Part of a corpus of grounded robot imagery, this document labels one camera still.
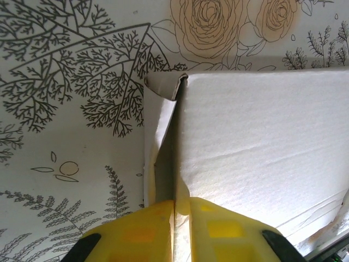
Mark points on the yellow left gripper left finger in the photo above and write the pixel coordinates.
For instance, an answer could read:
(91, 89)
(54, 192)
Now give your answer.
(136, 234)

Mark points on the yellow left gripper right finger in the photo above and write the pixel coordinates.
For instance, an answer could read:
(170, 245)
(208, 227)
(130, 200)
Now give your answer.
(226, 237)

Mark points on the white cloth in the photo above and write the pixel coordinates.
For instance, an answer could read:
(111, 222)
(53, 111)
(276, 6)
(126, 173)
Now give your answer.
(259, 136)

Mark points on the floral patterned table cover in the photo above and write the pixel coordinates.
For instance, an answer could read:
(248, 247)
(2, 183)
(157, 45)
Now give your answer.
(54, 109)

